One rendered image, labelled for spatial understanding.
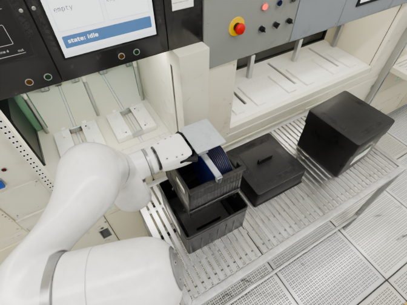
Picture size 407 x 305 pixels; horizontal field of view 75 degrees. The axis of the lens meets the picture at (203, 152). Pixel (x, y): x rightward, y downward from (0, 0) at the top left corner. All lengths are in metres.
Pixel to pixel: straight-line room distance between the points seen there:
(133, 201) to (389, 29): 1.84
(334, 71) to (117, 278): 1.85
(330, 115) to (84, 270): 1.27
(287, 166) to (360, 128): 0.37
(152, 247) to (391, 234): 2.22
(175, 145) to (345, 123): 0.88
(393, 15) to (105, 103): 1.78
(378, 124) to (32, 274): 1.40
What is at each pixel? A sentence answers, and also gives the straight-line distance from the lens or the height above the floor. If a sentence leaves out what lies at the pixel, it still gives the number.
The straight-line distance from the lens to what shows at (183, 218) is 1.24.
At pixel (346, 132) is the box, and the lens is 1.37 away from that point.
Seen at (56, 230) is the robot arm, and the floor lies 1.57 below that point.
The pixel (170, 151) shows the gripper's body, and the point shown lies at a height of 1.28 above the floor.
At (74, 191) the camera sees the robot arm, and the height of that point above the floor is 1.59.
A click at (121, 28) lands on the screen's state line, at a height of 1.51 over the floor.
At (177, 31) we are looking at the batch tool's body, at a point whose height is 1.46.
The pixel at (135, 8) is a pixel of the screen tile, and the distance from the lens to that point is 0.89.
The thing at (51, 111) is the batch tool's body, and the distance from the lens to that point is 1.75.
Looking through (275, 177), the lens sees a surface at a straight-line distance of 1.28.
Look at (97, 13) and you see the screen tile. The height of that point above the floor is 1.57.
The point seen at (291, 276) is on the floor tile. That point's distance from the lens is 2.03.
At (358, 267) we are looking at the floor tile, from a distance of 2.22.
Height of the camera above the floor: 1.88
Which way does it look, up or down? 50 degrees down
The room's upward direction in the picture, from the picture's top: straight up
